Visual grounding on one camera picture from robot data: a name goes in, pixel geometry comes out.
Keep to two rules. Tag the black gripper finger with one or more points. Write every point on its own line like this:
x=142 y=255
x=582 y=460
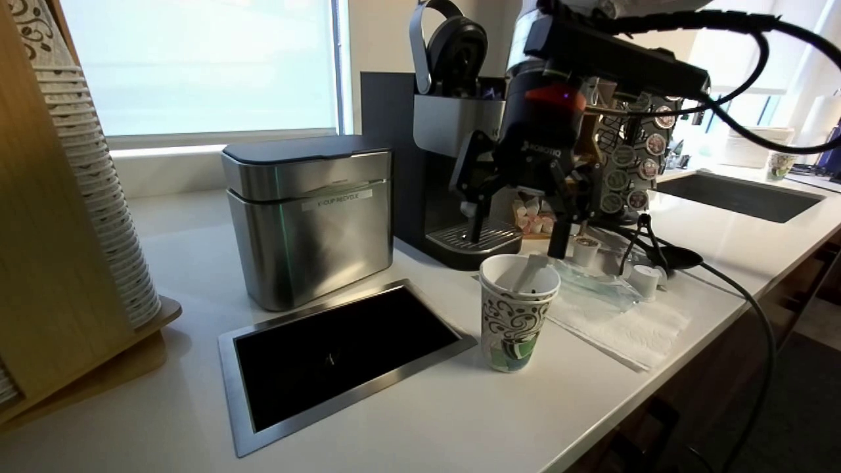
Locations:
x=478 y=217
x=560 y=236

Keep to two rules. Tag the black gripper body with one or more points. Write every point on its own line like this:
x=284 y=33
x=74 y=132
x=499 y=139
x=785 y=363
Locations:
x=543 y=119

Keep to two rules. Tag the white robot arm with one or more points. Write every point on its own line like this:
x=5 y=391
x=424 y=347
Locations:
x=593 y=48

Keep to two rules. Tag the white creamer cup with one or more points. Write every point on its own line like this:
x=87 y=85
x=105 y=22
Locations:
x=645 y=279
x=583 y=252

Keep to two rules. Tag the patterned paper cup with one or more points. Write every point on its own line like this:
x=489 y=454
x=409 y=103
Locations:
x=515 y=295

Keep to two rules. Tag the wooden cup dispenser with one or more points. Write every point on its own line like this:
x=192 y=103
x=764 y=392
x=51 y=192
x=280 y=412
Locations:
x=62 y=321

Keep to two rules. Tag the clear plastic bag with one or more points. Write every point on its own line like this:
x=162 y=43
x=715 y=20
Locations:
x=595 y=291

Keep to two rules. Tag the coffee pod carousel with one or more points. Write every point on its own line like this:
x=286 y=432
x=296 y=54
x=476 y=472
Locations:
x=627 y=139

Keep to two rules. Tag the black coffee machine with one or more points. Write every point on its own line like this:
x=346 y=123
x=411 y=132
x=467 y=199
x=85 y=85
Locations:
x=424 y=119

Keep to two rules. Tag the stainless steel bin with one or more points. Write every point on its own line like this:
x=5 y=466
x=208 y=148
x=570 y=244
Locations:
x=310 y=217

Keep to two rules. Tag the counter sink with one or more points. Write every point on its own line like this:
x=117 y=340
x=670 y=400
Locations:
x=739 y=196

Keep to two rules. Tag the stack of paper cups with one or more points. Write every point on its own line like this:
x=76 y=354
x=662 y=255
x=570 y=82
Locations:
x=83 y=141

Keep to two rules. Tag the counter trash chute frame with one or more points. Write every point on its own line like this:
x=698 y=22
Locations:
x=297 y=368

